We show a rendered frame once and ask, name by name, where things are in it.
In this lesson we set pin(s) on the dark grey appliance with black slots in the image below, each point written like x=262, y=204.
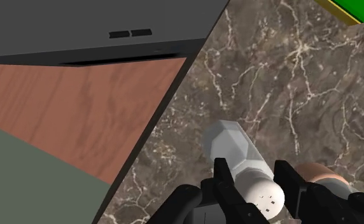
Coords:
x=61, y=24

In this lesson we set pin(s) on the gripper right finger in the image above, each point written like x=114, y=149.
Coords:
x=312, y=198

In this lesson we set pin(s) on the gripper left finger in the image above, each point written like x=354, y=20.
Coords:
x=224, y=186

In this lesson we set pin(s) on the grey shaker with copper top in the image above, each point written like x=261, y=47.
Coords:
x=318, y=172

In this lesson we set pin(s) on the white salt shaker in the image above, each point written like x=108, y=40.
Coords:
x=231, y=145

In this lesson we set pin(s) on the green and yellow box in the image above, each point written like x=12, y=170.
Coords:
x=355, y=7

